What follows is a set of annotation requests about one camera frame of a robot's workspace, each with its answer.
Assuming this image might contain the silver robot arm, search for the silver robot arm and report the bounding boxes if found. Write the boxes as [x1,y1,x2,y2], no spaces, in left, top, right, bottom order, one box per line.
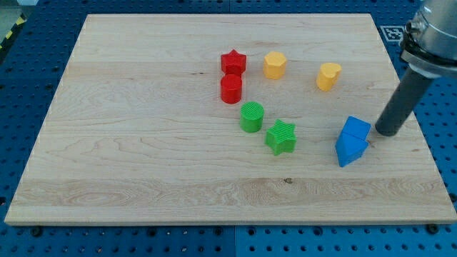
[401,0,456,79]

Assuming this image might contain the green star block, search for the green star block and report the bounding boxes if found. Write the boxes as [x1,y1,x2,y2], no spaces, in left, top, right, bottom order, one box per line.
[265,119,297,156]

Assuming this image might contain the red star block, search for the red star block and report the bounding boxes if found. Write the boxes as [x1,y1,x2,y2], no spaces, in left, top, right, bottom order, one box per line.
[221,49,247,76]

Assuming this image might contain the blue triangle block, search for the blue triangle block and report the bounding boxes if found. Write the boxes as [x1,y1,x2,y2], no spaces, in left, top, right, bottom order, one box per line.
[335,132,368,167]

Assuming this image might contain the green cylinder block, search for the green cylinder block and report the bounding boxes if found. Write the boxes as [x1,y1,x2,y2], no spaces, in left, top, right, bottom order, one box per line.
[240,101,264,133]

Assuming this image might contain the red cylinder block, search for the red cylinder block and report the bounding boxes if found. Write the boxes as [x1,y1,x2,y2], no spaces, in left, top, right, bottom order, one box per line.
[220,74,242,104]

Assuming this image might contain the wooden board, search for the wooden board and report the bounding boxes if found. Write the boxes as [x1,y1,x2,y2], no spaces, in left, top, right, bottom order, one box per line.
[5,14,456,226]

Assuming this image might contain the yellow hexagon block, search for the yellow hexagon block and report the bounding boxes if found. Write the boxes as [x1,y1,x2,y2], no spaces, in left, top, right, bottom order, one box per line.
[263,51,287,79]

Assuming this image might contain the yellow heart block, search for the yellow heart block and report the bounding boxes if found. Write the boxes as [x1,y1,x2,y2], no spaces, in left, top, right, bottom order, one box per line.
[316,63,342,91]

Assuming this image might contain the blue cube block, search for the blue cube block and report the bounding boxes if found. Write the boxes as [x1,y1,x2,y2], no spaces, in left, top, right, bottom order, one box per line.
[342,116,371,141]

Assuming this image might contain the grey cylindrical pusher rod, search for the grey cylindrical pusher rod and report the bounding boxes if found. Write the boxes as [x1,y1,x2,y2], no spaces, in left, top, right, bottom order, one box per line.
[375,67,438,136]

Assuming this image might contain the white fiducial marker tag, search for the white fiducial marker tag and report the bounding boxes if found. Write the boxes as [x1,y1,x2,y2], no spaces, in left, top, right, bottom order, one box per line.
[380,25,405,43]

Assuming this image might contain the yellow black hazard tape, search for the yellow black hazard tape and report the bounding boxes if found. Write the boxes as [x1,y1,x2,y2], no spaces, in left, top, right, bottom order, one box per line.
[1,15,27,51]

